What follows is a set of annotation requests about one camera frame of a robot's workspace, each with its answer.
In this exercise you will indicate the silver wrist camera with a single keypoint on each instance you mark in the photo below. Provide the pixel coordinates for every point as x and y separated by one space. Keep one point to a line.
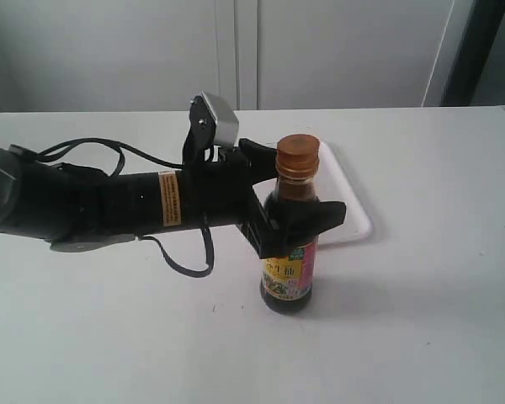
212 123

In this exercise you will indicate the white plastic tray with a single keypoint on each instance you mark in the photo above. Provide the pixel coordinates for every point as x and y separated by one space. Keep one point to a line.
332 184

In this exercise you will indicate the dark soy sauce bottle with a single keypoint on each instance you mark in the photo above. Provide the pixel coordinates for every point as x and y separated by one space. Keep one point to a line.
286 283

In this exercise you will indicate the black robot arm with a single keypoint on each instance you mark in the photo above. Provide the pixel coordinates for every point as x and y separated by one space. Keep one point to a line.
77 208

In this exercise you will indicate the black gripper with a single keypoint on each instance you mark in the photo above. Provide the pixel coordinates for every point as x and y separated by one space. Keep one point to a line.
221 194

